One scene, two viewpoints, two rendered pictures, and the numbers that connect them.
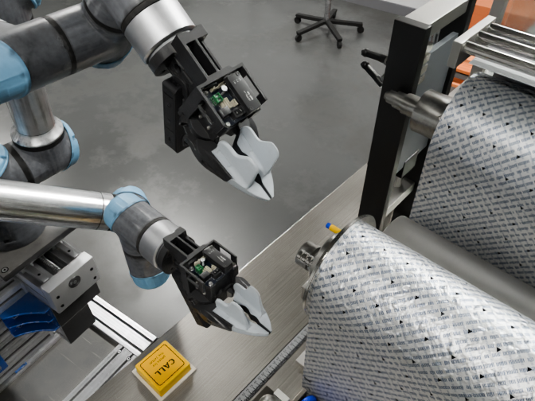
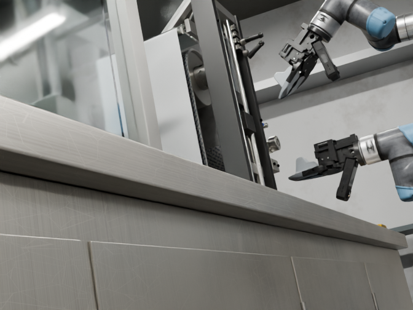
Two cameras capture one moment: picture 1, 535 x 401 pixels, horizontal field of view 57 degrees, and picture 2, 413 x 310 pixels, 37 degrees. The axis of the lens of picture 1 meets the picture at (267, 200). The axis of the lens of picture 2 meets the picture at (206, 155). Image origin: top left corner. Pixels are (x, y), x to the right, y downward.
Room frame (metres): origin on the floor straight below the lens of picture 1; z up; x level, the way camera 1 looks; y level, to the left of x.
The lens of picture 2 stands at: (1.92, -0.75, 0.73)
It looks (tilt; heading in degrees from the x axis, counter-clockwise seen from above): 16 degrees up; 161
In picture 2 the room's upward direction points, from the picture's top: 11 degrees counter-clockwise
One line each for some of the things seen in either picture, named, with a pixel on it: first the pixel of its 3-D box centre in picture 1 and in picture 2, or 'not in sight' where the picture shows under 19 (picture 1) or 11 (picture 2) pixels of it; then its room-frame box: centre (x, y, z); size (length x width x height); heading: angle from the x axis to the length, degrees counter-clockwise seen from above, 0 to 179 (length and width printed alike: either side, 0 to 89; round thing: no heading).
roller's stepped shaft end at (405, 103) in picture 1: (403, 102); not in sight; (0.62, -0.20, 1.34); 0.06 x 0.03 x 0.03; 48
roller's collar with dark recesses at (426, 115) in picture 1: (439, 118); (210, 74); (0.58, -0.25, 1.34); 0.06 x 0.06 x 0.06; 48
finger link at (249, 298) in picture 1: (254, 301); (301, 167); (0.42, 0.02, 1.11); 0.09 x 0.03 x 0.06; 48
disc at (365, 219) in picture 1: (341, 266); not in sight; (0.38, -0.09, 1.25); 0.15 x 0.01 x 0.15; 138
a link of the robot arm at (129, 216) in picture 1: (137, 223); (399, 142); (0.59, 0.23, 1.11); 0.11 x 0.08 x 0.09; 48
